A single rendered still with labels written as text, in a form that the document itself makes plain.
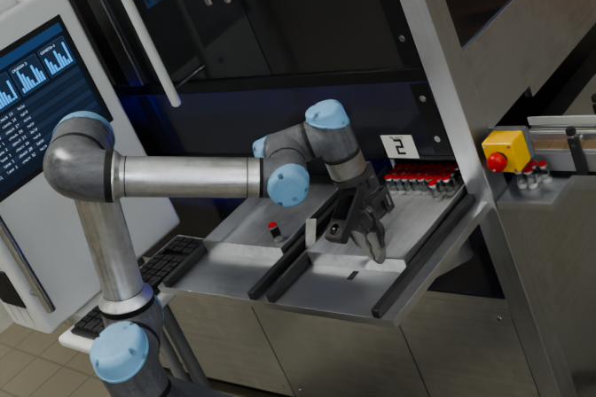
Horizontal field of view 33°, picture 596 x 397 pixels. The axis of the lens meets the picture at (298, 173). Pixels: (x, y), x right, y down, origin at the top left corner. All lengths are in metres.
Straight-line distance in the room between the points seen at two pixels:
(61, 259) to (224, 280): 0.51
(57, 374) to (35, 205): 1.67
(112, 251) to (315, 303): 0.43
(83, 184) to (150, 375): 0.43
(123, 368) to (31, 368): 2.33
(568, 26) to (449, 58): 0.51
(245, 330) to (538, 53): 1.31
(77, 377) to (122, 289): 2.02
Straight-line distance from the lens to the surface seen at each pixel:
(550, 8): 2.43
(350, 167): 1.96
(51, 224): 2.62
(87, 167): 1.83
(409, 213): 2.27
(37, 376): 4.25
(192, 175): 1.82
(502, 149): 2.10
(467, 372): 2.65
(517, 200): 2.19
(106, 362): 2.01
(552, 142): 2.26
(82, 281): 2.69
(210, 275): 2.38
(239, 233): 2.48
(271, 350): 3.12
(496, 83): 2.21
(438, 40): 2.04
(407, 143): 2.23
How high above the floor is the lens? 1.99
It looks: 25 degrees down
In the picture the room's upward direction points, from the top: 24 degrees counter-clockwise
